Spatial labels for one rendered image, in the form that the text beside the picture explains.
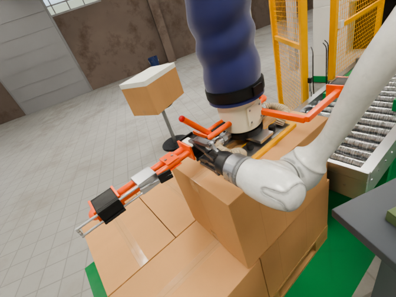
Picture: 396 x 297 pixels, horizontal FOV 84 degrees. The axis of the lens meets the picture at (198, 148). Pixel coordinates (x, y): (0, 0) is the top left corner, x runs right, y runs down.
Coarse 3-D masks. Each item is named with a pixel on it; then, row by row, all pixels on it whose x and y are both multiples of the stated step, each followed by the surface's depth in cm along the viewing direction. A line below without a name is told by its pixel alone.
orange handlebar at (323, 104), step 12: (264, 96) 95; (336, 96) 80; (264, 108) 86; (312, 108) 76; (324, 108) 78; (300, 120) 74; (216, 132) 83; (168, 156) 77; (180, 156) 76; (156, 168) 76; (168, 168) 74; (132, 180) 72; (120, 192) 70; (132, 192) 68
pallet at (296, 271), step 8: (320, 240) 141; (312, 248) 143; (304, 256) 131; (312, 256) 141; (304, 264) 138; (296, 272) 135; (288, 280) 133; (280, 288) 122; (288, 288) 130; (272, 296) 118; (280, 296) 127
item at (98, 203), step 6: (108, 192) 68; (114, 192) 67; (96, 198) 68; (102, 198) 67; (108, 198) 66; (114, 198) 65; (90, 204) 66; (96, 204) 65; (102, 204) 64; (96, 210) 63
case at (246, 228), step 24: (264, 120) 106; (288, 120) 100; (312, 120) 94; (240, 144) 95; (288, 144) 86; (192, 168) 92; (192, 192) 95; (216, 192) 76; (240, 192) 73; (312, 192) 106; (216, 216) 86; (240, 216) 76; (264, 216) 86; (288, 216) 98; (240, 240) 81; (264, 240) 92
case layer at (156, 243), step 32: (160, 192) 152; (320, 192) 118; (96, 224) 144; (128, 224) 135; (160, 224) 128; (192, 224) 122; (320, 224) 132; (96, 256) 122; (128, 256) 116; (160, 256) 111; (192, 256) 106; (224, 256) 102; (288, 256) 116; (128, 288) 102; (160, 288) 98; (192, 288) 94; (224, 288) 90; (256, 288) 102
